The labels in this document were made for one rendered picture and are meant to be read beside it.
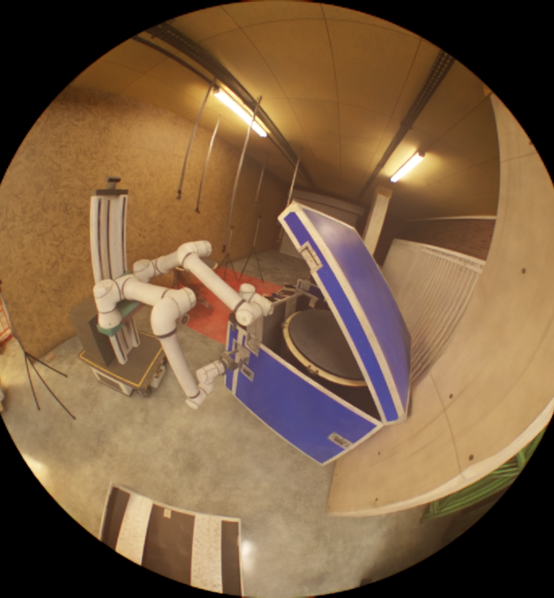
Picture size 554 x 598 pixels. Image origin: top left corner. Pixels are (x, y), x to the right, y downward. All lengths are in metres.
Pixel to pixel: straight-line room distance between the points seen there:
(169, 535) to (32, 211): 3.09
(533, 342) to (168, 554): 2.15
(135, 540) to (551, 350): 2.19
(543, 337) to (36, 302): 3.67
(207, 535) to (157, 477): 0.59
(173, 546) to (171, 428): 1.09
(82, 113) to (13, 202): 1.21
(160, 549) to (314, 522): 1.16
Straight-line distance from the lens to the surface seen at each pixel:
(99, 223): 1.44
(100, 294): 1.32
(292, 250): 8.49
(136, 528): 1.78
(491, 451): 0.84
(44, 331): 3.07
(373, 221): 5.04
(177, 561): 1.81
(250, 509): 1.70
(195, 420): 1.86
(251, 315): 0.89
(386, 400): 0.94
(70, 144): 2.85
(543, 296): 0.86
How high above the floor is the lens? 1.69
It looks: 26 degrees down
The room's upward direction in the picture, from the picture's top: 14 degrees clockwise
